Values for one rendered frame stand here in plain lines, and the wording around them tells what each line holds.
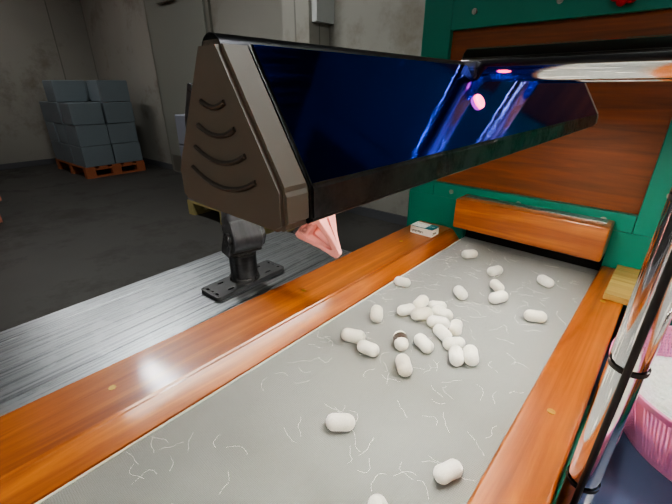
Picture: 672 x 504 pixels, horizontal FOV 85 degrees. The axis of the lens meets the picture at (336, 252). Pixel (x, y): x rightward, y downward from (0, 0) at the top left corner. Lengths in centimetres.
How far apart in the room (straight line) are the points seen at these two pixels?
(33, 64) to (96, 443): 718
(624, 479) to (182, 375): 54
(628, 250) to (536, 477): 57
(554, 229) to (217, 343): 66
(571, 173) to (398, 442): 65
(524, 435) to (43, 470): 48
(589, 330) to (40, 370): 87
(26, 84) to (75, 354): 681
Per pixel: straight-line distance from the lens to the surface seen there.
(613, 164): 89
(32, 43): 756
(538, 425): 49
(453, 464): 43
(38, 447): 51
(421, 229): 92
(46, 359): 82
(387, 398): 50
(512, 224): 88
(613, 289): 80
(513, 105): 38
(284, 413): 48
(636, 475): 62
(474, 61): 33
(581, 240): 85
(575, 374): 57
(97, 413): 52
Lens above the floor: 109
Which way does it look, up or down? 24 degrees down
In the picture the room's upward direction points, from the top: straight up
